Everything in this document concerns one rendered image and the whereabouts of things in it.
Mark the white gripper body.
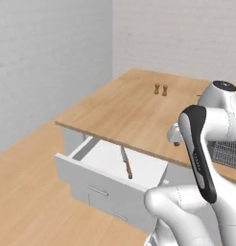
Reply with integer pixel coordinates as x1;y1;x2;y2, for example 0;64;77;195
167;122;185;145

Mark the white open drawer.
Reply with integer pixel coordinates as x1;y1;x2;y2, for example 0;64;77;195
55;135;171;227

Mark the white lower drawer front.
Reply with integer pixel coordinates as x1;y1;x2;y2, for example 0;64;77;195
70;185;157;235

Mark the white cabinet body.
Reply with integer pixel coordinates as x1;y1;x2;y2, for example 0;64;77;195
61;127;92;159

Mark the dark grey wire rack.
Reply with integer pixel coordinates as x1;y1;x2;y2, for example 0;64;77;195
208;137;236;171

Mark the knife with brown handle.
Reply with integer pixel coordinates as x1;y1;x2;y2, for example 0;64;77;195
120;146;134;181

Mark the white drawer handle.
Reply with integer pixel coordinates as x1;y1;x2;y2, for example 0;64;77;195
87;184;110;197
111;211;129;223

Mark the white lower drawer handle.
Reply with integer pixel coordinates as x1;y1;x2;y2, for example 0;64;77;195
111;211;129;223

